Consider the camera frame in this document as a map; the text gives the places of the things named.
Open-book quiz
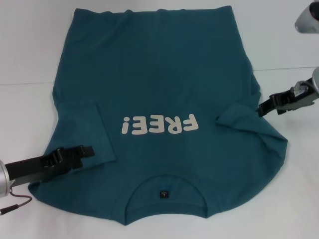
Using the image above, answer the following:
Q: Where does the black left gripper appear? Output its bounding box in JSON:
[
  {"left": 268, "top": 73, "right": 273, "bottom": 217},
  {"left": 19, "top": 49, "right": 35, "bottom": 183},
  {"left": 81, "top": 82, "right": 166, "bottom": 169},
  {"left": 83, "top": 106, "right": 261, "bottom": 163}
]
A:
[{"left": 4, "top": 146, "right": 96, "bottom": 183}]

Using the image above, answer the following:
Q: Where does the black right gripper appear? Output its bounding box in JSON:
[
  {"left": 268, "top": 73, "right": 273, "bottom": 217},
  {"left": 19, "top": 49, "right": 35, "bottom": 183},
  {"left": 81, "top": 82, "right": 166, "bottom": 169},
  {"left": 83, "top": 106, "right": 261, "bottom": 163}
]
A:
[{"left": 256, "top": 83, "right": 316, "bottom": 118}]

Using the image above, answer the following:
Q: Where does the teal t-shirt with FREE print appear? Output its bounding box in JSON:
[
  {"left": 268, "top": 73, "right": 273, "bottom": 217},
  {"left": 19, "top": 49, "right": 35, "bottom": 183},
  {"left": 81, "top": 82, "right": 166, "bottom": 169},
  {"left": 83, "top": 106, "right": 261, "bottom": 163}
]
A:
[{"left": 27, "top": 7, "right": 289, "bottom": 222}]

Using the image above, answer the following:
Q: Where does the right wrist cable with plug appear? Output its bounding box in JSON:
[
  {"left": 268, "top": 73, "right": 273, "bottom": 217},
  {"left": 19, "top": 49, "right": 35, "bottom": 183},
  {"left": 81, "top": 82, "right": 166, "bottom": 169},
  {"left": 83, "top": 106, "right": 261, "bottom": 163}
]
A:
[{"left": 291, "top": 80, "right": 314, "bottom": 97}]

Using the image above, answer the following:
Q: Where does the wrist cable with plug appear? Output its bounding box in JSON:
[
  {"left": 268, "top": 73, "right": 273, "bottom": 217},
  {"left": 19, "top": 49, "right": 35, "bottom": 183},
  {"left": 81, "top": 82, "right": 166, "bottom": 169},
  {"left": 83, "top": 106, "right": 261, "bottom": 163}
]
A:
[
  {"left": 0, "top": 190, "right": 32, "bottom": 216},
  {"left": 291, "top": 80, "right": 314, "bottom": 97}
]

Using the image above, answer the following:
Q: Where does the left wrist cable with plug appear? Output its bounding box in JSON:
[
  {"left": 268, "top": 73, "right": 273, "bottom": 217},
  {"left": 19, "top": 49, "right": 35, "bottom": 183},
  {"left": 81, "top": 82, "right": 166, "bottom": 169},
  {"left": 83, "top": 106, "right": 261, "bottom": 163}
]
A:
[{"left": 0, "top": 190, "right": 32, "bottom": 216}]

